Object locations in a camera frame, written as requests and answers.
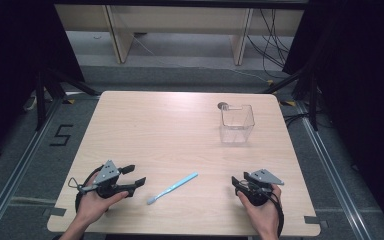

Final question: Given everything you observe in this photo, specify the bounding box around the black floor cable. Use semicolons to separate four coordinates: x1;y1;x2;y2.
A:
282;111;335;130

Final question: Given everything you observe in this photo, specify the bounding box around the light blue toothbrush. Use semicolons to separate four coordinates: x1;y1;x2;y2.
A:
146;171;200;206

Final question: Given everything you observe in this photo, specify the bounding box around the black metal stand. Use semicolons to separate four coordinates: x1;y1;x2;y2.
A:
260;65;320;132
34;65;102;132

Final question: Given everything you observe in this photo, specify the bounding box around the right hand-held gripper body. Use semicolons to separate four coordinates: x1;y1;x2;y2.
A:
235;168;285;207

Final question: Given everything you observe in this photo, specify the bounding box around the metal floor rail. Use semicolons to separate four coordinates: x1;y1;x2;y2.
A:
0;97;64;240
294;99;374;240

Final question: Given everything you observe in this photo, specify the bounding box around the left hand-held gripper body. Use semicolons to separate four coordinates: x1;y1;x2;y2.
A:
78;159;136;200

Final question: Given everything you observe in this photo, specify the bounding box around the grey tape piece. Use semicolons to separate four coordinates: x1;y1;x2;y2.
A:
42;206;67;218

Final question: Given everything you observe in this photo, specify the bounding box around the beige wooden desk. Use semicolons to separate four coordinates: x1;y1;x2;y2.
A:
54;3;306;66

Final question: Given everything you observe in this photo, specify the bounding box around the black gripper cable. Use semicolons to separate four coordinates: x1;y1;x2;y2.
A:
269;190;285;238
67;164;105;214

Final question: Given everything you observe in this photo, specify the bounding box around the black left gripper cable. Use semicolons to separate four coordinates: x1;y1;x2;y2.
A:
67;164;105;214

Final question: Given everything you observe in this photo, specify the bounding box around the clear plastic square cup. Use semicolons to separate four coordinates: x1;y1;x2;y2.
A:
218;103;256;145

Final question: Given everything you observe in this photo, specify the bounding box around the bundle of black hanging cables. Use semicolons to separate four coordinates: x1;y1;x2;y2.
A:
246;8;292;80

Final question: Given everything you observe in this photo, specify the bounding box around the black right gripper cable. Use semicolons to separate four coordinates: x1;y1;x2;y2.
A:
269;190;285;238

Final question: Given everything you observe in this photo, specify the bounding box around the black curtain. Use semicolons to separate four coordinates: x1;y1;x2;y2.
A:
0;0;86;166
282;0;384;236

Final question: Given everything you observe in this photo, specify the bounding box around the person's right hand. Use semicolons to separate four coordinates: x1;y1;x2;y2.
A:
236;184;283;234

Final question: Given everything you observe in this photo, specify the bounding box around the person's left hand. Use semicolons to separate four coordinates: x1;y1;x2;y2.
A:
75;171;130;228

